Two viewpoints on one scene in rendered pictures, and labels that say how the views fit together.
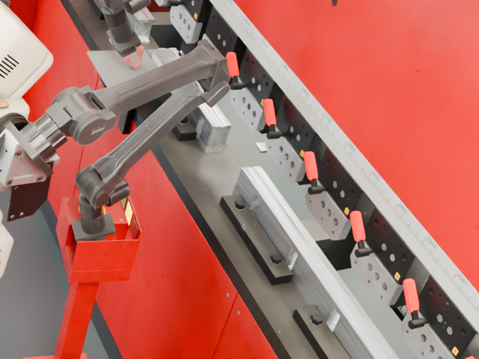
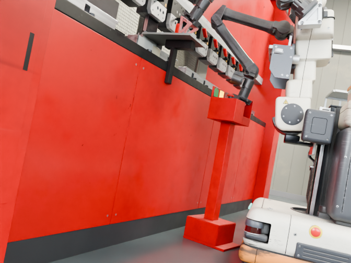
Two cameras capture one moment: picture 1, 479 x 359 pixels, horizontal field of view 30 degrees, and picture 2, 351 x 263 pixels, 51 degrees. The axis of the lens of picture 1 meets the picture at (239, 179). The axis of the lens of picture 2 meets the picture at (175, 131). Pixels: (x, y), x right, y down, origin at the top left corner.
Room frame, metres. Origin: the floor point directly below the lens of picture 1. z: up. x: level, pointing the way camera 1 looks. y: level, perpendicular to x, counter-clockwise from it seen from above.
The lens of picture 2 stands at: (2.79, 2.05, 0.48)
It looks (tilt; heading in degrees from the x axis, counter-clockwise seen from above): 2 degrees up; 246
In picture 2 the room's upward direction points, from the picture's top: 10 degrees clockwise
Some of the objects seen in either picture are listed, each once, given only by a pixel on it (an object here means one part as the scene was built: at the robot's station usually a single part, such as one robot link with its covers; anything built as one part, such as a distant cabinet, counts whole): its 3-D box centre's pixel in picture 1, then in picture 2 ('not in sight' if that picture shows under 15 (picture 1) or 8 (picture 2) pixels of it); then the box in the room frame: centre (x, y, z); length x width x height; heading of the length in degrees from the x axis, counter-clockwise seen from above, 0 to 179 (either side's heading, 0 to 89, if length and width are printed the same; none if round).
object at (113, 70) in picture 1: (141, 68); (173, 39); (2.15, 0.37, 1.00); 0.26 x 0.18 x 0.01; 129
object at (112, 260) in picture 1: (97, 230); (231, 106); (1.72, 0.31, 0.75); 0.20 x 0.16 x 0.18; 31
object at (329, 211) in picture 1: (345, 194); (209, 51); (1.65, -0.24, 1.18); 0.15 x 0.09 x 0.17; 39
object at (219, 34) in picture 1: (229, 47); (171, 17); (2.11, 0.14, 1.18); 0.15 x 0.09 x 0.17; 39
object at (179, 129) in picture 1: (167, 105); not in sight; (2.18, 0.27, 0.89); 0.30 x 0.05 x 0.03; 39
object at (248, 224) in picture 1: (254, 237); not in sight; (1.74, -0.09, 0.89); 0.30 x 0.05 x 0.03; 39
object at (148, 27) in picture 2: (192, 51); (150, 28); (2.25, 0.25, 1.05); 0.10 x 0.02 x 0.10; 39
